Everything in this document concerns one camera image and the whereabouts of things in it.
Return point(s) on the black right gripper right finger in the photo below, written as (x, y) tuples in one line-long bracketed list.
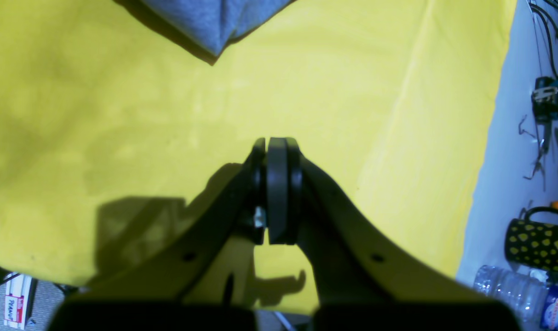
[(364, 281)]

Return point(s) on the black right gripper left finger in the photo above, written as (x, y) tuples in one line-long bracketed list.
[(151, 295)]

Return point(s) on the grey t-shirt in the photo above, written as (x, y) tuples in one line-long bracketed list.
[(212, 24)]

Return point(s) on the white red cardboard box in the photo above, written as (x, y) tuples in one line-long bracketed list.
[(19, 299)]

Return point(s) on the clear plastic water bottle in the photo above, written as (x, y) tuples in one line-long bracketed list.
[(535, 304)]

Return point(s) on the black mug yellow hearts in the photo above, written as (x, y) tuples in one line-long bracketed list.
[(533, 243)]

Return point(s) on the yellow table cloth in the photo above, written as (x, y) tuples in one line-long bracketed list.
[(393, 98)]

